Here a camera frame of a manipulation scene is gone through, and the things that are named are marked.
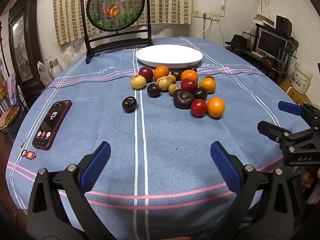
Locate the goldfish screen on black stand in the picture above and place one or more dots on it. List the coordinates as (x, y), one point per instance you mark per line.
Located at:
(117, 36)

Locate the white wall socket strip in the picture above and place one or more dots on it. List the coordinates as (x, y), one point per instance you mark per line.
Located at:
(207, 15)

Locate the dark wooden framed picture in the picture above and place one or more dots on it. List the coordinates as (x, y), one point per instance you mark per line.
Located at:
(23, 47)

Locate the tan round fruit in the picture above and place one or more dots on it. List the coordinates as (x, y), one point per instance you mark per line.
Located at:
(138, 81)
(163, 83)

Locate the tan cushion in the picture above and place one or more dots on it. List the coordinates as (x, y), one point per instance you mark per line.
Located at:
(10, 116)

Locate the computer monitor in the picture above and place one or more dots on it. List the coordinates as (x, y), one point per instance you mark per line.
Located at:
(271, 42)

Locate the red round charm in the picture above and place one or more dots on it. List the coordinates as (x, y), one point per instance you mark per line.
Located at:
(29, 154)

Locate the small yellow-green fruit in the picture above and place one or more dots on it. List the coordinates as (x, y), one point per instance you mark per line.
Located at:
(172, 78)

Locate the yellow-green round fruit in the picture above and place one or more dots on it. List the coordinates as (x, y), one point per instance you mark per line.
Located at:
(173, 89)

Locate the white plastic jug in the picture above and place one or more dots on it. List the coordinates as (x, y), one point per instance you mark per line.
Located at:
(55, 67)

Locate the clear plastic bag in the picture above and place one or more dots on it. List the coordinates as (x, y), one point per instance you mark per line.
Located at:
(42, 72)

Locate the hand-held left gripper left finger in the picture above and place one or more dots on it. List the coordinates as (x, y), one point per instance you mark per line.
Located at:
(98, 158)

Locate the flat box on shelf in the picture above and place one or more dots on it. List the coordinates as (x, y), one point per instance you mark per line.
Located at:
(263, 19)

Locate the red tomato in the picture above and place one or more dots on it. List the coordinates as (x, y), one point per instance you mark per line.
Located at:
(199, 108)

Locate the cardboard box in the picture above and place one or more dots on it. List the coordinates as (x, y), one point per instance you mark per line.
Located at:
(296, 96)

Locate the white plastic bucket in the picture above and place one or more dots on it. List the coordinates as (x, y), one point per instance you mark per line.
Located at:
(302, 77)

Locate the black desk shelf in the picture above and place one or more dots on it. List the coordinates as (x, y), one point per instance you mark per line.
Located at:
(275, 65)

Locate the white round plate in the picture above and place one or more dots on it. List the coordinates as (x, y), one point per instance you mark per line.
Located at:
(168, 56)

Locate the black hat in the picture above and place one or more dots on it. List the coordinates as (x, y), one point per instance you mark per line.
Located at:
(237, 41)

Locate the blue plaid tablecloth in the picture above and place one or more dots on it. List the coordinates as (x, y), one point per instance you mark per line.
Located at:
(175, 135)

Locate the black speaker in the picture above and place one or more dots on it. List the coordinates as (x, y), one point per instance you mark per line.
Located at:
(283, 23)

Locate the dark red plum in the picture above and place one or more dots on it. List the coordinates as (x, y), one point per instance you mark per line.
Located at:
(146, 74)

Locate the dark red smartphone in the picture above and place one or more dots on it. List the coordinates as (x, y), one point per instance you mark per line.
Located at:
(52, 123)

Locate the beige checked curtain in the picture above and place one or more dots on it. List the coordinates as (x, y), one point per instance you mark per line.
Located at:
(172, 2)

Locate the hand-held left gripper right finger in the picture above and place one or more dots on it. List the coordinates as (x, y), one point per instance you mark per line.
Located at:
(223, 162)

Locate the person's right hand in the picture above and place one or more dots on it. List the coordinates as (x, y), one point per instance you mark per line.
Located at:
(307, 177)

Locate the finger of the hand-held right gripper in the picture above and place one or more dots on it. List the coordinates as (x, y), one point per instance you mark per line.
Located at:
(290, 108)
(271, 130)

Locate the large wrinkled dark fruit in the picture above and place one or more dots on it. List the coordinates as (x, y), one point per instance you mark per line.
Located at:
(183, 99)

